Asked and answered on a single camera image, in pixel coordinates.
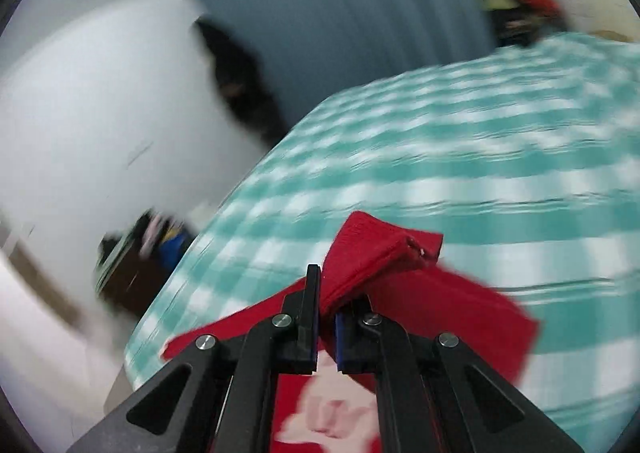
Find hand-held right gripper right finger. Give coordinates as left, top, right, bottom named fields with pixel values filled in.
left=335, top=295, right=586, bottom=453

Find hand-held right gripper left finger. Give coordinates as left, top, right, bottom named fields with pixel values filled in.
left=65, top=264, right=322, bottom=453

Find red knit sweater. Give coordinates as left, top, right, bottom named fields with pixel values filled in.
left=160, top=210, right=542, bottom=453

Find clothes pile with blue garment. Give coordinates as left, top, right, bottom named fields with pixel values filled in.
left=94, top=210, right=200, bottom=320

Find black hanging clothes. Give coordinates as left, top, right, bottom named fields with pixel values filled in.
left=194, top=19, right=292, bottom=146

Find clothes pile with red garment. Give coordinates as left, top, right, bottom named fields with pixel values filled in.
left=476, top=0, right=567, bottom=50

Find green white plaid bed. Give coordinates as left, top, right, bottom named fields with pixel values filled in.
left=122, top=30, right=640, bottom=453

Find blue-grey curtain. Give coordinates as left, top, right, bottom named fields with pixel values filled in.
left=192, top=0, right=546, bottom=134

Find white wall plate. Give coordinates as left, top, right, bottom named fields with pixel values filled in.
left=125, top=140, right=154, bottom=167

